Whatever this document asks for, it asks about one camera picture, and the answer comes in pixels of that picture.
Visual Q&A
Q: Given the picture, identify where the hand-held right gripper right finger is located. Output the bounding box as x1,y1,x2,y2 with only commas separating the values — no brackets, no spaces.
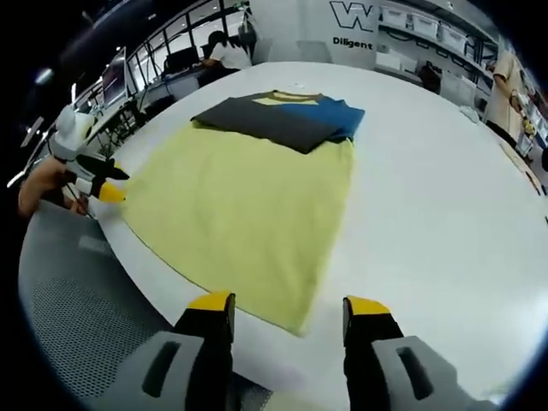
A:
342,295,500,411

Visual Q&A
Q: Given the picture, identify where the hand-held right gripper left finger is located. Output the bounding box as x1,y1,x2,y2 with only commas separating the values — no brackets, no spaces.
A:
85,290,236,411

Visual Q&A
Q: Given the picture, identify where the yellow grey blue garment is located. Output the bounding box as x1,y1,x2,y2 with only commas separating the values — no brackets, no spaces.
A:
122,88,366,337

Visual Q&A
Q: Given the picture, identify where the person's left hand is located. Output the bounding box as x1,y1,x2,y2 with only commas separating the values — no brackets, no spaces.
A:
17,160,89,218

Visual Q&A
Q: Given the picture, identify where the grey white office chair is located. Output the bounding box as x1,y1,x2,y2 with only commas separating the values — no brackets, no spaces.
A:
254,38,276,63

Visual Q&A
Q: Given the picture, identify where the small white cloth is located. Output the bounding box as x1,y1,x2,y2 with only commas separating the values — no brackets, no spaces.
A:
460,106,483,126

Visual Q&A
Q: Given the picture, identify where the black bag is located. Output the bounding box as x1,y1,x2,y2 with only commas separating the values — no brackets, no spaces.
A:
418,63,443,93

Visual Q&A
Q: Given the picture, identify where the grey metal shelf rack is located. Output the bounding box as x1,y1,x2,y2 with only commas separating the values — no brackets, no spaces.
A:
375,0,502,104

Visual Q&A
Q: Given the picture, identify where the white storage box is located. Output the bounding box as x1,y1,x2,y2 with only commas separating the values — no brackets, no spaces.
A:
439,23,470,51
383,6,414,29
413,15,440,38

